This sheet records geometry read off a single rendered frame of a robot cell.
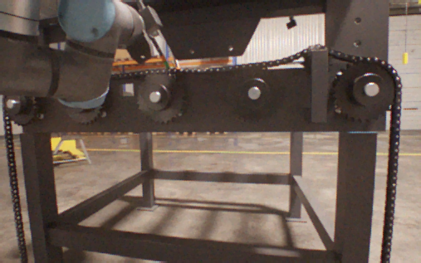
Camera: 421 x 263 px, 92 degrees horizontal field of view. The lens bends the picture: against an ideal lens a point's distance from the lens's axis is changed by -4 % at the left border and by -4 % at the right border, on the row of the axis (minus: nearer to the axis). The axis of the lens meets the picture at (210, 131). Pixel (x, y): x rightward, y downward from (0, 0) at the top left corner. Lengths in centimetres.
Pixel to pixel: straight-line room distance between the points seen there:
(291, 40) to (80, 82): 1002
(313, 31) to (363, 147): 991
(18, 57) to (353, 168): 79
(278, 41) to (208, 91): 958
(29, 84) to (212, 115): 47
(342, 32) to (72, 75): 69
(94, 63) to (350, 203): 75
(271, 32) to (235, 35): 958
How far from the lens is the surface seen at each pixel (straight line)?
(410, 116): 1148
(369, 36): 79
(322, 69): 65
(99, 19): 43
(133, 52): 59
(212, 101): 70
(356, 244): 83
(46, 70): 44
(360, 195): 77
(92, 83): 47
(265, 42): 1018
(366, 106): 71
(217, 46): 74
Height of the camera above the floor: 80
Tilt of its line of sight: 5 degrees down
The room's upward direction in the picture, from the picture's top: 1 degrees counter-clockwise
